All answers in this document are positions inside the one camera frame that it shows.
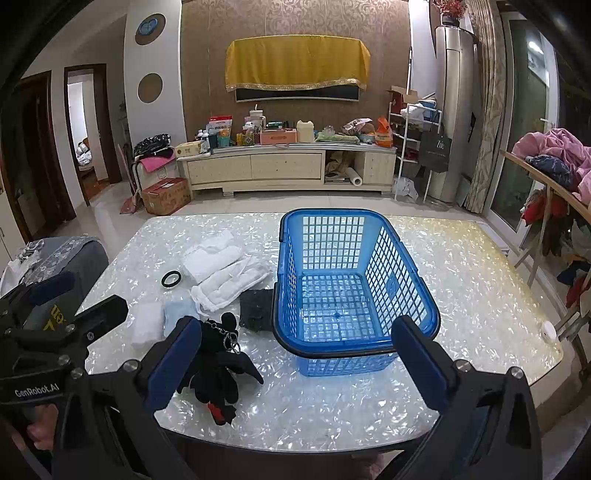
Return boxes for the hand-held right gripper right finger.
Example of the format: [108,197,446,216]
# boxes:
[379,316,543,480]

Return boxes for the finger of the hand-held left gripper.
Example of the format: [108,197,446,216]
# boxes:
[0,271,77,324]
[18,295,130,366]

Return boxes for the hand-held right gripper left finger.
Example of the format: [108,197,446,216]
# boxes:
[55,316,204,480]

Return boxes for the black gloves with red patch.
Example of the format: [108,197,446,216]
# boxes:
[178,312,265,426]

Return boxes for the white towel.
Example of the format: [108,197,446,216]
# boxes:
[130,302,166,350]

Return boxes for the light blue face mask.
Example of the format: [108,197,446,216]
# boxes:
[164,300,201,340]

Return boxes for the white padded cloth with straps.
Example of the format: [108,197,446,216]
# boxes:
[190,254,272,319]

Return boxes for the blue plastic basket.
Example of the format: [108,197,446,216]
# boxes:
[271,209,440,377]

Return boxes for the person's left hand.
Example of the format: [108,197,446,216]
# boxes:
[25,406,61,444]

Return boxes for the grey covered chair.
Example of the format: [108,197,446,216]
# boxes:
[21,236,109,324]

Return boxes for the white folded cloth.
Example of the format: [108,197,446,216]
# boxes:
[181,229,244,283]

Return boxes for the large cardboard box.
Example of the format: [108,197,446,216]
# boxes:
[140,178,192,216]

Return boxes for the pink flat cloth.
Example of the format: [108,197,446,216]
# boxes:
[139,154,177,174]

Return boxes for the black patterned bag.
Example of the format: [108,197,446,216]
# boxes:
[133,134,172,158]

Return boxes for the white plastic bag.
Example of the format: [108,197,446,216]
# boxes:
[394,178,419,202]

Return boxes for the black shopping bag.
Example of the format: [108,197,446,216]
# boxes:
[418,131,453,173]

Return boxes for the cream television cabinet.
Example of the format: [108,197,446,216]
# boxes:
[178,142,398,199]

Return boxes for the red and white package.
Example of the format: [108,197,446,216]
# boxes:
[206,115,233,137]

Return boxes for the wooden clothes rack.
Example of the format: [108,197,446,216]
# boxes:
[500,148,591,342]

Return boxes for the white metal rack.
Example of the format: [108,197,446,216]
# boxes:
[388,85,444,201]

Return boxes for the orange bag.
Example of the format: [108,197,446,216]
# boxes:
[375,117,394,147]

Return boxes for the brown snack bag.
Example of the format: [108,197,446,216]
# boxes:
[341,117,374,137]

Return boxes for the pink box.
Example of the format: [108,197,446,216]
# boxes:
[260,129,297,146]

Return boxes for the pile of pink clothes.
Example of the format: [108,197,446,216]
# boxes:
[512,128,591,204]

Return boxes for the small open cardboard box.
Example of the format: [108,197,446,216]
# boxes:
[387,85,419,108]

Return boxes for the silver standing air conditioner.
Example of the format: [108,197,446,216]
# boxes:
[427,25,478,206]

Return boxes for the patterned beige curtain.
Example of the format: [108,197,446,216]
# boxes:
[464,0,509,213]

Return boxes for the black television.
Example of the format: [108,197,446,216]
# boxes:
[235,85,360,102]

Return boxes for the yellow cover cloth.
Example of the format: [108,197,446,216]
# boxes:
[225,38,371,92]

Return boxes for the vase with red flowers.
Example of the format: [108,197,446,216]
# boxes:
[431,0,467,26]

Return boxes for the dark wooden door frame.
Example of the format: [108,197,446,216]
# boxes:
[64,64,123,206]

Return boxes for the brown round wall decoration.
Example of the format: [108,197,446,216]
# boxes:
[137,72,164,103]

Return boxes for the blue wall clock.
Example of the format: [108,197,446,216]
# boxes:
[135,14,166,45]

